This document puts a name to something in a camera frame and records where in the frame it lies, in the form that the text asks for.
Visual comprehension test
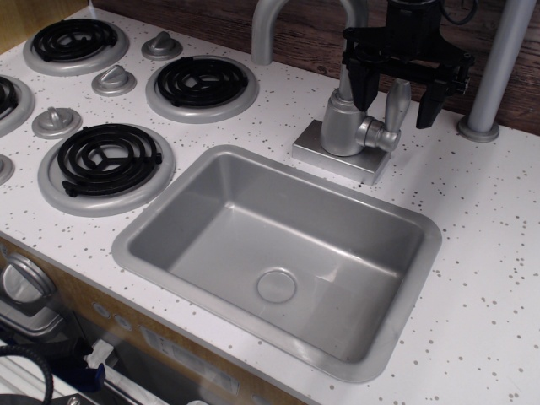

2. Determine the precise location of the back right stove burner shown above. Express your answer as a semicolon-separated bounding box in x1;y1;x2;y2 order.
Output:
145;56;258;124

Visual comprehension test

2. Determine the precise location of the silver stove knob middle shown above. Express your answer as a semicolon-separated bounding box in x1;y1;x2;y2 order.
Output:
91;65;137;97

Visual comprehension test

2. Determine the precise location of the silver stove knob top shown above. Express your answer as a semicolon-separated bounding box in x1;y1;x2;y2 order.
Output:
141;31;182;61

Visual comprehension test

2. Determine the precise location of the silver faucet lever handle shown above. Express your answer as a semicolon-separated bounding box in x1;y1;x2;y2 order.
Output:
356;78;411;153

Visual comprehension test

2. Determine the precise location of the silver stove knob lower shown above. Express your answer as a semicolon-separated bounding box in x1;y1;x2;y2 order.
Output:
32;107;82;139

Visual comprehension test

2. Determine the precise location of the back left stove burner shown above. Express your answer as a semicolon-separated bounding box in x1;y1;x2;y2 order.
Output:
23;19;129;77

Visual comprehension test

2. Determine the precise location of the silver stove knob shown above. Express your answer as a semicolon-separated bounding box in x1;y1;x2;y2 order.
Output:
141;31;182;61
32;107;82;139
91;65;137;97

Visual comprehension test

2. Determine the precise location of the left edge stove burner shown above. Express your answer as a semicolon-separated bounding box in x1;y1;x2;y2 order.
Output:
1;75;35;137

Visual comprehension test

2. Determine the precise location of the black cable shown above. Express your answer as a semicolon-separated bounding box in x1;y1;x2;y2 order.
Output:
0;343;54;405

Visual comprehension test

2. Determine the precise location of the grey plastic sink basin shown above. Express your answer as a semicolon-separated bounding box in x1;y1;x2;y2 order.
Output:
112;145;442;383

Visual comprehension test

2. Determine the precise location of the grey support pole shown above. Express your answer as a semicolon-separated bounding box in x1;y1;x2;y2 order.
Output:
457;0;536;143

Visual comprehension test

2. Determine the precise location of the silver toy faucet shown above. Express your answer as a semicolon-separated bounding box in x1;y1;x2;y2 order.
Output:
251;1;391;186

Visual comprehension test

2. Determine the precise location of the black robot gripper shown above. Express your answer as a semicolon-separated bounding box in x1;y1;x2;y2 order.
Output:
343;1;474;129

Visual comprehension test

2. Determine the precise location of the silver oven handle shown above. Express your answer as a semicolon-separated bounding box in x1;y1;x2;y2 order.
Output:
1;252;56;316

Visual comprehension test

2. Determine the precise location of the front right stove burner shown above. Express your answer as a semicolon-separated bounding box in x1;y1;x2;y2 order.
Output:
38;123;176;217

